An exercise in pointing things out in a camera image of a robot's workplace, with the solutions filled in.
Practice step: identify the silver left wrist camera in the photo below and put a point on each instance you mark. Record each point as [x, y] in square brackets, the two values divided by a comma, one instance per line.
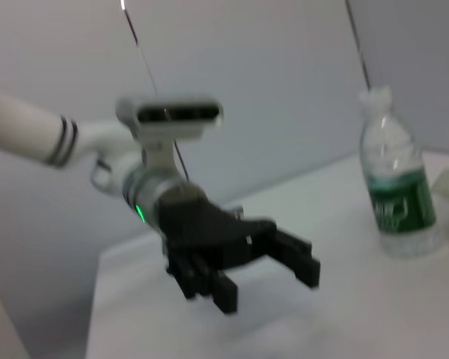
[172, 116]

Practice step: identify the green label water bottle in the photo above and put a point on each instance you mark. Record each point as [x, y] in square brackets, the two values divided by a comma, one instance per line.
[396, 179]

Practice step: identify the left gripper silver connector plug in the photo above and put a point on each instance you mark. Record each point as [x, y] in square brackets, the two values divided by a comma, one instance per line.
[236, 212]

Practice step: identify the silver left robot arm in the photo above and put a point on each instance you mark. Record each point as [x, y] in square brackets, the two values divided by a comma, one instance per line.
[41, 131]

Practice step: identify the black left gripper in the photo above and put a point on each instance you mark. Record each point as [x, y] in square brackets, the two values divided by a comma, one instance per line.
[209, 235]

